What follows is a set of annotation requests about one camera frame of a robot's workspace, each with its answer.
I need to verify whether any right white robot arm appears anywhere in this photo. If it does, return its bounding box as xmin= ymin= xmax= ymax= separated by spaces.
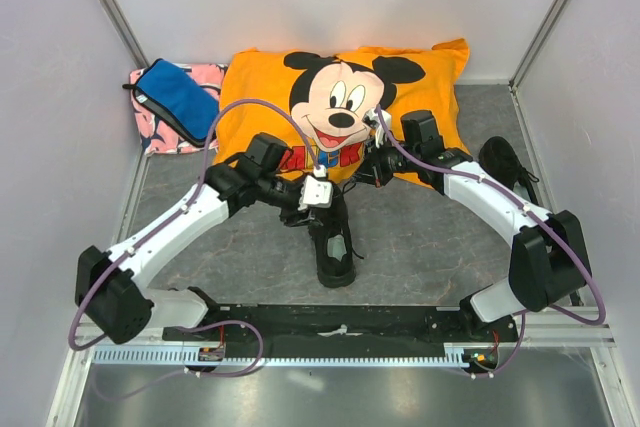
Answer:
xmin=357 ymin=107 xmax=594 ymax=341

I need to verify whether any blue cloth pouch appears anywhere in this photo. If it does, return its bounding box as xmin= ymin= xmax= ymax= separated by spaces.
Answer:
xmin=122 ymin=59 xmax=219 ymax=148

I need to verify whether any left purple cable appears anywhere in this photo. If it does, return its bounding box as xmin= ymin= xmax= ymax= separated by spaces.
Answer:
xmin=67 ymin=98 xmax=326 ymax=401

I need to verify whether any pink patterned cloth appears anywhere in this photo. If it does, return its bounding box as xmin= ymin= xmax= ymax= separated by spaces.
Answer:
xmin=128 ymin=63 xmax=227 ymax=155

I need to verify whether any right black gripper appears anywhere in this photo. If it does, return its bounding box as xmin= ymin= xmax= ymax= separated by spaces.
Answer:
xmin=350 ymin=134 xmax=420 ymax=188

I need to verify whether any right aluminium frame post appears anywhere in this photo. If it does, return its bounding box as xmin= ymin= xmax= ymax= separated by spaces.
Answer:
xmin=508 ymin=0 xmax=601 ymax=88

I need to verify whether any purple cable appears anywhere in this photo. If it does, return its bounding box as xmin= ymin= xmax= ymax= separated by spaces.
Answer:
xmin=67 ymin=98 xmax=326 ymax=401
xmin=374 ymin=105 xmax=607 ymax=381

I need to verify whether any black shoelace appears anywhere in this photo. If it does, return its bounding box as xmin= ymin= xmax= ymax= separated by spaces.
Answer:
xmin=340 ymin=178 xmax=364 ymax=260

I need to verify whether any slotted grey cable duct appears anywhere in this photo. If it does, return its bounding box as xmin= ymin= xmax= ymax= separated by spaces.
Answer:
xmin=92 ymin=344 xmax=498 ymax=368

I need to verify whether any black shoe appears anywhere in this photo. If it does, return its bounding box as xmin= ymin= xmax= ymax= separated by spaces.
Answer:
xmin=478 ymin=136 xmax=539 ymax=205
xmin=308 ymin=185 xmax=356 ymax=289

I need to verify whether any orange Mickey Mouse pillow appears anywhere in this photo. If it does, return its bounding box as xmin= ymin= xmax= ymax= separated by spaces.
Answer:
xmin=213 ymin=39 xmax=469 ymax=183

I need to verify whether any aluminium rail at right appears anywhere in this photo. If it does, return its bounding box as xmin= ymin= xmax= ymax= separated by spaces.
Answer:
xmin=514 ymin=306 xmax=614 ymax=348

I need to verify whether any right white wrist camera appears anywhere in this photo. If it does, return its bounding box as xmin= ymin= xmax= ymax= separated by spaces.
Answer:
xmin=363 ymin=108 xmax=392 ymax=148

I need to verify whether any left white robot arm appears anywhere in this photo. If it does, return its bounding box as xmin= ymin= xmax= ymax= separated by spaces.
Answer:
xmin=75 ymin=133 xmax=333 ymax=344

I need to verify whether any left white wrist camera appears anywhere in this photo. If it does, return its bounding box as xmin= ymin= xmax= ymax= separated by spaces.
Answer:
xmin=298 ymin=166 xmax=333 ymax=211

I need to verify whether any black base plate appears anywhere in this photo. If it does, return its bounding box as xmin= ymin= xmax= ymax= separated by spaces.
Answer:
xmin=162 ymin=302 xmax=516 ymax=361

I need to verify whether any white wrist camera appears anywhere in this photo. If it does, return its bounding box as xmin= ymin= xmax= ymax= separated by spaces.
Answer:
xmin=363 ymin=108 xmax=392 ymax=148
xmin=298 ymin=166 xmax=333 ymax=211

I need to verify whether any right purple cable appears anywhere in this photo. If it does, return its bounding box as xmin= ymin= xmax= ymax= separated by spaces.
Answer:
xmin=374 ymin=105 xmax=607 ymax=381

